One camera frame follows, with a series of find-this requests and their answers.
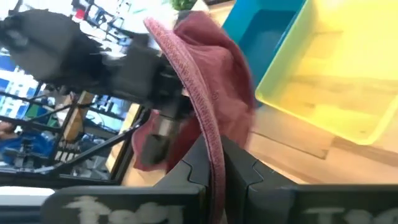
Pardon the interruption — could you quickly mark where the person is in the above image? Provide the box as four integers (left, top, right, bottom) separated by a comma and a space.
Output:
0, 121, 60, 167

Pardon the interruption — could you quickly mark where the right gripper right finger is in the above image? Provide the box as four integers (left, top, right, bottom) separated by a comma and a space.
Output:
220, 136, 398, 224

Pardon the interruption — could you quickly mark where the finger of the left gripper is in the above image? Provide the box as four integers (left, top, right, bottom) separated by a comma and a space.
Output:
140, 105, 188, 166

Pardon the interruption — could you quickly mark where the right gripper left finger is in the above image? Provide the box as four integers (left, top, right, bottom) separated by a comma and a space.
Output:
40, 136, 213, 224

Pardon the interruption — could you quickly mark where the black frame strut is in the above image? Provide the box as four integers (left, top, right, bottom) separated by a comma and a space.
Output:
46, 123, 146, 174

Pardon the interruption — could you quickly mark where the wooden post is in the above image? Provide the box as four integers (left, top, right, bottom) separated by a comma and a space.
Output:
63, 90, 95, 142

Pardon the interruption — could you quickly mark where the black table frame rail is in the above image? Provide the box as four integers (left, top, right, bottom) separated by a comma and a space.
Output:
0, 169, 125, 188

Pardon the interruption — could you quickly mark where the dark red baseball cap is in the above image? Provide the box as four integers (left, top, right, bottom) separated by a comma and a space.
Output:
131, 10, 258, 224

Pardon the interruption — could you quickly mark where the green potted plant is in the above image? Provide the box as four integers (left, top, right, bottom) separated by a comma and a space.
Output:
170, 0, 198, 12

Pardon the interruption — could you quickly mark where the yellow plastic bin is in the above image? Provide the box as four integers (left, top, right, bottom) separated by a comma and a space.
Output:
254, 0, 398, 146

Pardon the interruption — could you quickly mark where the blue plastic bin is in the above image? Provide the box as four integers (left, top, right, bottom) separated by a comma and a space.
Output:
221, 0, 307, 108

